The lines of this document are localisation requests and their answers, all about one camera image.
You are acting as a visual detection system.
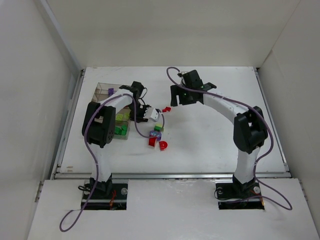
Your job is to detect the yellow-green lego brick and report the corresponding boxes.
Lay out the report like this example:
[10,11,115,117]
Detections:
[123,112,130,121]
[115,113,124,121]

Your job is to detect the small green slope lego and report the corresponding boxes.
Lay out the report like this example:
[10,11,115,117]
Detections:
[119,125,128,136]

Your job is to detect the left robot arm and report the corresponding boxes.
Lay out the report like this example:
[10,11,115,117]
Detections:
[81,81,159,196]

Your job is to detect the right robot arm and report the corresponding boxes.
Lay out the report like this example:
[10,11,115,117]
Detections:
[166,67,268,193]

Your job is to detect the green and yellow lego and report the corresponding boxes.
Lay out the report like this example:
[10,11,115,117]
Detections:
[154,123,164,132]

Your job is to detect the purple flower lego disc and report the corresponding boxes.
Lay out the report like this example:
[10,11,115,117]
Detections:
[149,130,162,141]

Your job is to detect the clear compartment organizer tray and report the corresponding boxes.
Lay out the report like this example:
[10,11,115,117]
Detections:
[92,82,131,140]

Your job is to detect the red half-round lego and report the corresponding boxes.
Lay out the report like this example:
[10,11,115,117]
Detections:
[158,141,168,151]

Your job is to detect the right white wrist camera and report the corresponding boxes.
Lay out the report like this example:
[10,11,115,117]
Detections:
[177,71,189,85]

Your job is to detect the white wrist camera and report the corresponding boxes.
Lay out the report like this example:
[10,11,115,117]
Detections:
[177,71,189,85]
[148,107,162,123]

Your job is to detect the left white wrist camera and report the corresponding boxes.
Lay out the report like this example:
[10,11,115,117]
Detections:
[148,107,162,123]

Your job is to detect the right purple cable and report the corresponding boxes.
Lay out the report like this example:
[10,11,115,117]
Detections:
[166,66,293,211]

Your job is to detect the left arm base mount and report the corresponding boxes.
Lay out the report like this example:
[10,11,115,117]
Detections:
[84,177,129,211]

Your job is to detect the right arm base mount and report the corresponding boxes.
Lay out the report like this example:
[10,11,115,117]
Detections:
[214,176,265,210]

